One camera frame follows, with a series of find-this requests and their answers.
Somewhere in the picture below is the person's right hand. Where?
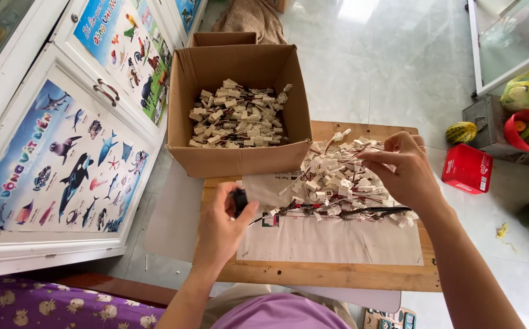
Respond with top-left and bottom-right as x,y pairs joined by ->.
357,131 -> 448,216

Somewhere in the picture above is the person's left hand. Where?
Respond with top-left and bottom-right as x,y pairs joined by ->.
195,182 -> 261,270

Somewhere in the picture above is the black tape roll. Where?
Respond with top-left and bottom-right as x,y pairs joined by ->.
229,188 -> 250,218

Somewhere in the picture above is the single white wire connector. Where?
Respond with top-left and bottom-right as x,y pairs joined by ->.
353,136 -> 386,158

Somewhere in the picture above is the red tin box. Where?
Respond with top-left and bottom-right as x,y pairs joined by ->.
441,143 -> 494,196

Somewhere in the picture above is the yellow green striped gourd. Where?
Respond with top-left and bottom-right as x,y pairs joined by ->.
445,121 -> 479,145

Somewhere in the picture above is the large open cardboard box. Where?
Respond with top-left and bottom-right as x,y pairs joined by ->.
166,44 -> 314,178

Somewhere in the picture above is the grey metal box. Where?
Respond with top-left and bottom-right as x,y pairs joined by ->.
462,94 -> 529,166

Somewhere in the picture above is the person's purple shirt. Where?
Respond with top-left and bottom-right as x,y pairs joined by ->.
210,292 -> 353,329

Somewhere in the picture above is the beige paper sheet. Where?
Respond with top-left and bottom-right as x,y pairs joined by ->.
236,171 -> 425,267

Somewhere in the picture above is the yellow scrap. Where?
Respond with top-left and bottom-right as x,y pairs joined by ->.
495,222 -> 519,254

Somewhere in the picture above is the heap of boxed white connectors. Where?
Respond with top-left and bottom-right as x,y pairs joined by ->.
188,78 -> 293,150

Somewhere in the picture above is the low wooden table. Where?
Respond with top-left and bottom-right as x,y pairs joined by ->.
193,120 -> 443,293

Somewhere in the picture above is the yellow plastic bag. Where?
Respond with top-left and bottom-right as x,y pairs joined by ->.
500,60 -> 529,113

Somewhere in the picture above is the wooden toy puzzle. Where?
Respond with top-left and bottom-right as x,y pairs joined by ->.
362,306 -> 419,329

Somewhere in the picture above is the glass display cabinet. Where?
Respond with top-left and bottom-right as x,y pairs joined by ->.
467,0 -> 529,98

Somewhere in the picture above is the sea animals poster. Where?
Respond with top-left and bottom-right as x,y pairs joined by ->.
0,80 -> 156,243

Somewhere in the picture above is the purple patterned bedsheet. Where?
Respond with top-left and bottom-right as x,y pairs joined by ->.
0,275 -> 167,329

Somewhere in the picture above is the small cardboard box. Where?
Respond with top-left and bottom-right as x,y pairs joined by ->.
186,31 -> 259,48

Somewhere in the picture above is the land animals poster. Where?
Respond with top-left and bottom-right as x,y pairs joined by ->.
73,0 -> 174,128

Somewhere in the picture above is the brown patterned cloth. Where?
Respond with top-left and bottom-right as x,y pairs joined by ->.
212,0 -> 288,45

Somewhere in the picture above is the blue poster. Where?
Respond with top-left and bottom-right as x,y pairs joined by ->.
174,0 -> 201,35

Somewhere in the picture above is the white cabinet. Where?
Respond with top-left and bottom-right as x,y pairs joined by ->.
0,0 -> 210,280

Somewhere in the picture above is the black taped wire harness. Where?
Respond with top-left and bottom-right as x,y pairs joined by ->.
250,205 -> 414,227

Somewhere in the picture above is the pile of white connector wires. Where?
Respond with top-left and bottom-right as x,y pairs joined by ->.
276,128 -> 420,228

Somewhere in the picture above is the brown wooden bed frame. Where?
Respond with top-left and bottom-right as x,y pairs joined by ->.
54,272 -> 179,310

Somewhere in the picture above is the metal cabinet handle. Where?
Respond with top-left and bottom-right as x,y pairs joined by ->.
93,84 -> 118,108
97,78 -> 120,101

